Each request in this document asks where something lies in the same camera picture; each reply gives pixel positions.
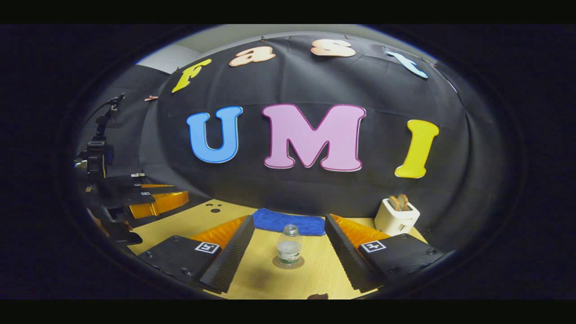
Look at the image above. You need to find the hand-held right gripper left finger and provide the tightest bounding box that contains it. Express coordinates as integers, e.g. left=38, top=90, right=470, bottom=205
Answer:
left=137, top=215, right=256, bottom=294

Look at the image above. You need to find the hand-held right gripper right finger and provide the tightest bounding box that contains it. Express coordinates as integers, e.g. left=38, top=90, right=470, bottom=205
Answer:
left=324, top=214, right=455, bottom=293

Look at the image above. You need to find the round brown coaster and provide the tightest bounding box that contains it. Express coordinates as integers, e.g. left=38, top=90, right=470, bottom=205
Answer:
left=272, top=255, right=305, bottom=270

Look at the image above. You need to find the clear plastic water bottle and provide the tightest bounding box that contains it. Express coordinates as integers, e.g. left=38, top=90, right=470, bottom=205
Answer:
left=276, top=224, right=303, bottom=266

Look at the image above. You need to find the white toaster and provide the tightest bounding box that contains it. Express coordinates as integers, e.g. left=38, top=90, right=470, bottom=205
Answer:
left=374, top=198, right=421, bottom=237

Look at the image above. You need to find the blue towel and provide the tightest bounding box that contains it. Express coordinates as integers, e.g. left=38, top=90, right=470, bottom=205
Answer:
left=252, top=208, right=326, bottom=236

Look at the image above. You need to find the black backdrop cloth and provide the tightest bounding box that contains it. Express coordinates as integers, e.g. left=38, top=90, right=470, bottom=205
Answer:
left=74, top=34, right=500, bottom=252

